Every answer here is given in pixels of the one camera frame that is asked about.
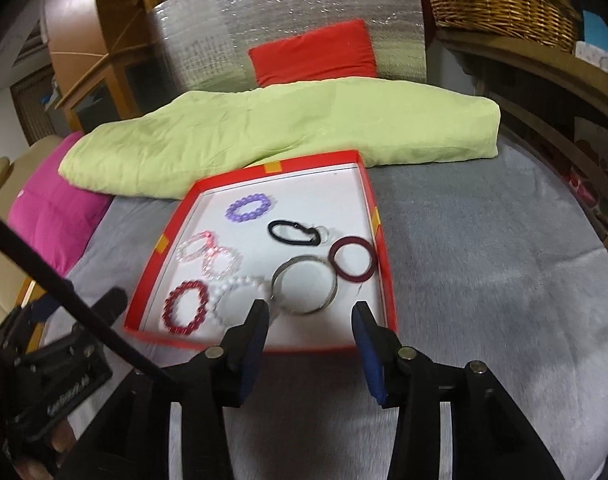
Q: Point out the silver bangle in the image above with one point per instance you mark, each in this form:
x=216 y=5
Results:
x=275 y=280

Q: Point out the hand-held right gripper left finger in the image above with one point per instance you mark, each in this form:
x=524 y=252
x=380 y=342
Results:
x=251 y=355

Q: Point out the wicker basket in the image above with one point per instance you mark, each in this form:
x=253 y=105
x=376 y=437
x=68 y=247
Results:
x=508 y=5

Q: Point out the black carabiner clip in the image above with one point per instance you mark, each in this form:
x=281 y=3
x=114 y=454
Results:
x=272 y=230

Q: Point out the beige armchair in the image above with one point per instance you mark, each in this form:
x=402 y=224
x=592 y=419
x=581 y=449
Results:
x=4 y=260

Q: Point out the wooden shelf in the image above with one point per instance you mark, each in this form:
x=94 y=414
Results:
x=533 y=75

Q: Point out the dark red bangle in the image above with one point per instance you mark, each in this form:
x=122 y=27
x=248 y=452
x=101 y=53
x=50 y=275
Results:
x=333 y=257

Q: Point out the red-rimmed white tray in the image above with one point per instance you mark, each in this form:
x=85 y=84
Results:
x=309 y=195

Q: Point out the person's left hand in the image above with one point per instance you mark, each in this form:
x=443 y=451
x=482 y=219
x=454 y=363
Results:
x=61 y=442

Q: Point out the pink pillow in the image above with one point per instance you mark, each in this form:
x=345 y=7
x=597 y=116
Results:
x=54 y=210

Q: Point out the grey blanket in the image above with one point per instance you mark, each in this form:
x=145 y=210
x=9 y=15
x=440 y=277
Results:
x=483 y=285

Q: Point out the light blue box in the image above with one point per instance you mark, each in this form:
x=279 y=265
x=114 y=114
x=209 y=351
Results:
x=603 y=35

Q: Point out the silver foil mat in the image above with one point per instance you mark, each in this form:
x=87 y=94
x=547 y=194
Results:
x=209 y=35

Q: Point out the light green folded blanket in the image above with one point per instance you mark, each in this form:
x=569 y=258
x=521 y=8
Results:
x=284 y=125

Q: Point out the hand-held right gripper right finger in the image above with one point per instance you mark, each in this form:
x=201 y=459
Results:
x=371 y=360

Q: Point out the wooden cabinet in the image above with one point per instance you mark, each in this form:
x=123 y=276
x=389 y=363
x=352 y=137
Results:
x=74 y=50

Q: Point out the white patterned box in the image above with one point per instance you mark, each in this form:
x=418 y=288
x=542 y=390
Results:
x=598 y=62

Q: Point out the red cushion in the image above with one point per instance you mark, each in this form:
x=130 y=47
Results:
x=314 y=55

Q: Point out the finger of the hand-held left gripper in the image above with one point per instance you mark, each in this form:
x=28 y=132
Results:
x=104 y=305

